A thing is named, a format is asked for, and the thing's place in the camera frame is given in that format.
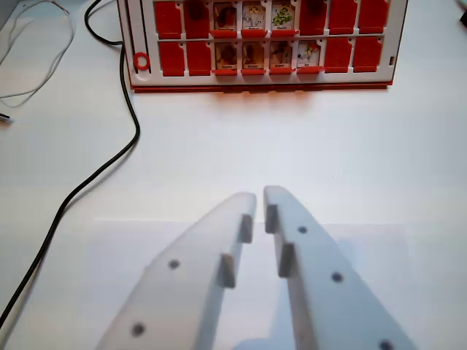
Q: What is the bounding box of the red rimmed flap game board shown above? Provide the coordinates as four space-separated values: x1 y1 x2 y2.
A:
117 0 403 95

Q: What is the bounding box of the long black cable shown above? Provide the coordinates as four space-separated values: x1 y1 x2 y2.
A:
0 0 142 326

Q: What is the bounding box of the white cable with plug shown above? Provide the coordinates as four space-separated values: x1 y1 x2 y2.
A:
0 0 77 125

